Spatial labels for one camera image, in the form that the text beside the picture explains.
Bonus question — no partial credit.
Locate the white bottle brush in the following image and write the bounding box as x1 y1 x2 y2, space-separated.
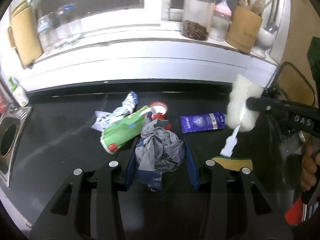
220 74 264 158

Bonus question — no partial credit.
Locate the purple toothpaste tube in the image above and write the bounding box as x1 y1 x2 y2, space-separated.
179 112 226 133

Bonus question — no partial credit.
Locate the grey paper bag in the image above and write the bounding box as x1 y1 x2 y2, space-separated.
135 118 185 192

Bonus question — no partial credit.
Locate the green paper cup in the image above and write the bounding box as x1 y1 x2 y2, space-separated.
100 105 151 154

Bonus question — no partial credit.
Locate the red plastic lid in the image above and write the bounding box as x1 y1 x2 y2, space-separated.
146 101 172 131

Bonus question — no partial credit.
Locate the blue white wrapper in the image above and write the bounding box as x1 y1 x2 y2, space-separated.
91 92 138 132

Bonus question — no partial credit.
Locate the person's hand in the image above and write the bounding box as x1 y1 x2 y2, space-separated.
300 140 319 191

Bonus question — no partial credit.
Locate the yellow green sponge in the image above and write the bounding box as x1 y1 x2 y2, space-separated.
212 156 253 171

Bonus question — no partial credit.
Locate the large wooden board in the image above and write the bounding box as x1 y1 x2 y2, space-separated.
276 0 319 105

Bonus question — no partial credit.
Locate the bamboo utensil holder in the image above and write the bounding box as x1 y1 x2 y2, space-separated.
226 7 263 54

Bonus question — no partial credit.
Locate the steel sink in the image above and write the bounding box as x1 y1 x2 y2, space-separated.
0 106 32 187

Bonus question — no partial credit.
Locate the pink baby bottle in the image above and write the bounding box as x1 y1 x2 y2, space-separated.
209 0 232 42

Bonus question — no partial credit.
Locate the green cap soap bottle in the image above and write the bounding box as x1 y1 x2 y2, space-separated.
8 77 29 107

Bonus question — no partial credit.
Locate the glass jar with beans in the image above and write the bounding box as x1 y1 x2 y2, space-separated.
181 0 216 41

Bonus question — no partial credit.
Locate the wooden cutting board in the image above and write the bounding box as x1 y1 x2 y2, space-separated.
7 0 43 68

